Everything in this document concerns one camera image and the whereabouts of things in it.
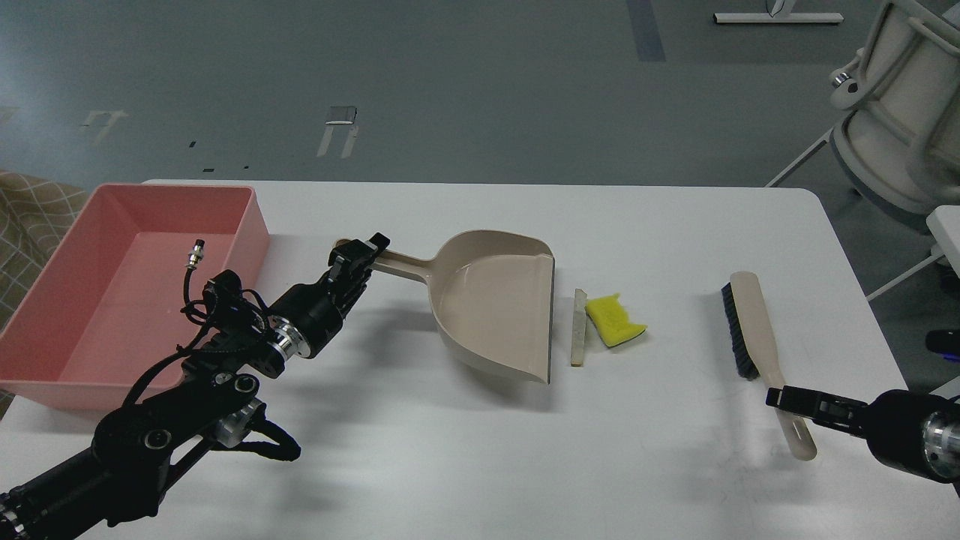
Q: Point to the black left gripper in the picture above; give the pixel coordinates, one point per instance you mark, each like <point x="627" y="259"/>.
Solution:
<point x="317" y="311"/>

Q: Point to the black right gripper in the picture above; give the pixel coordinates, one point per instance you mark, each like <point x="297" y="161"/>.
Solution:
<point x="899" y="426"/>

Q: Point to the beige hand brush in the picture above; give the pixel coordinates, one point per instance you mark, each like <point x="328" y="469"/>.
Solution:
<point x="756" y="353"/>

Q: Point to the beige plastic dustpan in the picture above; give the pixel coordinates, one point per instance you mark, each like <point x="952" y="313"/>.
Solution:
<point x="491" y="294"/>

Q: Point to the yellow green sponge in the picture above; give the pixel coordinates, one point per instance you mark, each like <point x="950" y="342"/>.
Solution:
<point x="612" y="321"/>

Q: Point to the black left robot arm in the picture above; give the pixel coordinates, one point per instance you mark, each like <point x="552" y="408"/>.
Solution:
<point x="201" y="399"/>

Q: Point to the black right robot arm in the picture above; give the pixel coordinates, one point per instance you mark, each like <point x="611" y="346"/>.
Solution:
<point x="950" y="440"/>

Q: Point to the pink plastic bin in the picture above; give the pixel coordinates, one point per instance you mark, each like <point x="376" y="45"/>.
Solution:
<point x="108" y="305"/>

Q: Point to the beige patterned cloth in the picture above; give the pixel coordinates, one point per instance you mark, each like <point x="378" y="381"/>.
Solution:
<point x="36" y="214"/>

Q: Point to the white floor stand base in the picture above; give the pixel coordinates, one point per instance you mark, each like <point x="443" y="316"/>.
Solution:
<point x="780" y="13"/>

